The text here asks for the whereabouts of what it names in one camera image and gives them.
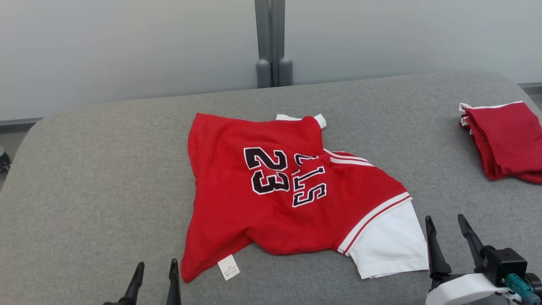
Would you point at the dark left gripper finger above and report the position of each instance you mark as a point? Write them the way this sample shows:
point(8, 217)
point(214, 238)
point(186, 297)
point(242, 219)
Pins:
point(173, 288)
point(136, 284)

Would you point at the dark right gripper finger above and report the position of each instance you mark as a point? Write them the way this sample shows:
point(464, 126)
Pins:
point(472, 241)
point(436, 254)

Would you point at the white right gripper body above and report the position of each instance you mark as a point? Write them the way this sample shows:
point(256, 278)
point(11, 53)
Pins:
point(461, 292)

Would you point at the red shorts with number 23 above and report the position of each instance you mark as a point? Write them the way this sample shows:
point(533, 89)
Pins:
point(508, 140)

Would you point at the red and white jersey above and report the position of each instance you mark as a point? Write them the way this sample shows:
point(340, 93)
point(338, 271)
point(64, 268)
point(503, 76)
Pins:
point(262, 220)

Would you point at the dark round floor object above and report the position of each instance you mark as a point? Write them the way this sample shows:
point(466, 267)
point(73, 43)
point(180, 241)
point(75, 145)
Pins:
point(4, 161)

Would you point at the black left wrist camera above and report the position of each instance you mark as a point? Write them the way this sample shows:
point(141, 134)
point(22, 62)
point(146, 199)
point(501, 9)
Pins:
point(114, 302)

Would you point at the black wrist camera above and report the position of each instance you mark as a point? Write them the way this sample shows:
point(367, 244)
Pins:
point(114, 302)
point(504, 264)

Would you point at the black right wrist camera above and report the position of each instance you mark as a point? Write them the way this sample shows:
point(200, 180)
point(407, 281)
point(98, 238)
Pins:
point(504, 264)

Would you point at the grey partition post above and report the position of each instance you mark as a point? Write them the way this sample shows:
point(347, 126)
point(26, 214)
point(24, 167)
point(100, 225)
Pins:
point(273, 42)

